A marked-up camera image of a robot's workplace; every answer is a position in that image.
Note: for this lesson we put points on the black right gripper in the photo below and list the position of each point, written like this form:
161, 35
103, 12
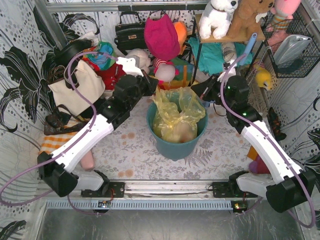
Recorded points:
203, 88

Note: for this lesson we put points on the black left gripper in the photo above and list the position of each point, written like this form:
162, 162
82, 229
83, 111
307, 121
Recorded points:
149, 82

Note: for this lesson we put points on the yellow plastic trash bag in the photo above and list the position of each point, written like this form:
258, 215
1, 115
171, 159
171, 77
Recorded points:
177, 114

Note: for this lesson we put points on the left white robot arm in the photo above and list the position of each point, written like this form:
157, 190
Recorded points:
57, 168

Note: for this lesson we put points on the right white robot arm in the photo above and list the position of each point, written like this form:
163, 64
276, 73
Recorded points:
290, 185

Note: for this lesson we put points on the cream canvas tote bag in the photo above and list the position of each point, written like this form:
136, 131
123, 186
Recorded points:
89, 84

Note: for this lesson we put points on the teal plastic trash bin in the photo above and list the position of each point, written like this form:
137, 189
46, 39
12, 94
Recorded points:
174, 151

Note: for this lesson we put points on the pink faced striped doll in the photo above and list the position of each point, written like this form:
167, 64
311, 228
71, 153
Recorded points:
164, 71

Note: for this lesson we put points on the rainbow striped folded towel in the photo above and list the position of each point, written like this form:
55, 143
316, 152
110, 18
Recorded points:
184, 77

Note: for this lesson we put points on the white plush lamb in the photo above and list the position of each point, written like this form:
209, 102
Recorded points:
142, 59

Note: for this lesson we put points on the teal folded cloth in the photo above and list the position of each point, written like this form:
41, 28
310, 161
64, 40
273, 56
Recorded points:
211, 56

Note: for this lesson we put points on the red folded clothes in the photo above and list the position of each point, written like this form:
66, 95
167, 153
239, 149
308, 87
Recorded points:
111, 76

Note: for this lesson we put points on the magenta felt hat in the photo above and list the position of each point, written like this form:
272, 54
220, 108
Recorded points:
161, 38

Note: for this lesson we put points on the black leather handbag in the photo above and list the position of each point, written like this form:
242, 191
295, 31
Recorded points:
130, 36

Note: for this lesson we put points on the colourful rainbow cloth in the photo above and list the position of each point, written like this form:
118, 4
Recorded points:
102, 60

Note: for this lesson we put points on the yellow plush duck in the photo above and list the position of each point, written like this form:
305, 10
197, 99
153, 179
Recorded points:
263, 77

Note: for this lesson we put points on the orange plush toy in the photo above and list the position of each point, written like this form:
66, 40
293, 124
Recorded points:
181, 31

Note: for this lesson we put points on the white plush dog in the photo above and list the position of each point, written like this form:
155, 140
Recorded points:
216, 18

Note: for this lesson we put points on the black orange patterned cloth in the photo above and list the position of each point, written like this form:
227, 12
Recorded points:
275, 125

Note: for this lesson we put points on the brown plush teddy bear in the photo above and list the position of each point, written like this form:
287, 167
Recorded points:
247, 16

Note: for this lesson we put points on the magenta red sock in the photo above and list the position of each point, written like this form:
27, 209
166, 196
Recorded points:
258, 166

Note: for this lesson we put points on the pink plush toy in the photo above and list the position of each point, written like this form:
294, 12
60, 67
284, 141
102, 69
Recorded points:
282, 11

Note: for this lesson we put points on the orange checkered cloth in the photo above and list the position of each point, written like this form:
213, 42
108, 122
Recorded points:
54, 138

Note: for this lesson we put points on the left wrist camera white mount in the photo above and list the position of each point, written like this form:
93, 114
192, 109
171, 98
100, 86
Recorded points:
129, 66

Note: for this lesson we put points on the chenille mop with metal handle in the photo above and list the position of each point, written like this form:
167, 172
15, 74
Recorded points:
256, 97

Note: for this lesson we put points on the blue handled mop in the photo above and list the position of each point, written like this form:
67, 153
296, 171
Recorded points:
248, 47

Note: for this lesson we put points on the black wire basket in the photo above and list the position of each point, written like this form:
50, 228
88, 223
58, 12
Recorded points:
294, 69

